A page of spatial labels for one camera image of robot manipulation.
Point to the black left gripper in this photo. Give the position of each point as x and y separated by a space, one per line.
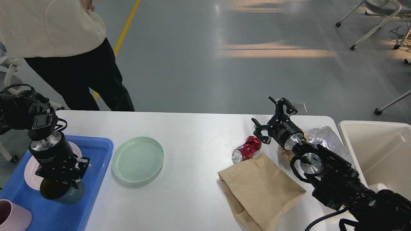
57 160

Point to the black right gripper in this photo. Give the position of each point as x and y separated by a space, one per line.
283 110

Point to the teal mug yellow inside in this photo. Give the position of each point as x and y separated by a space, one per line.
67 194

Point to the light green plate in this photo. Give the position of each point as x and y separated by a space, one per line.
138 159

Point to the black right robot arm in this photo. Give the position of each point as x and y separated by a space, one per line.
336 184

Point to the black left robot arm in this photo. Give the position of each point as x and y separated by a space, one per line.
29 110

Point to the pink plate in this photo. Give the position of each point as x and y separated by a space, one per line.
30 176

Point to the crushed red soda can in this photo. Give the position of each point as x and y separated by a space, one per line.
246 151

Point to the crumpled aluminium foil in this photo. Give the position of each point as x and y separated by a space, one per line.
326 137

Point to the blue plastic tray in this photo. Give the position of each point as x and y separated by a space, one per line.
52 216

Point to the brown paper bag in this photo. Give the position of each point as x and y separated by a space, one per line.
259 192

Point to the pink cup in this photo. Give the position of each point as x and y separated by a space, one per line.
13 217

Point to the chair leg with caster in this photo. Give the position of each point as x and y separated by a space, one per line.
379 111

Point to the white plastic bin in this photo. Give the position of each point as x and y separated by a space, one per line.
381 152

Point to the white office chair left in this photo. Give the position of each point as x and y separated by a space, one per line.
15 83

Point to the person in cream sweater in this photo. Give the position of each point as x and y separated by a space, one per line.
65 43

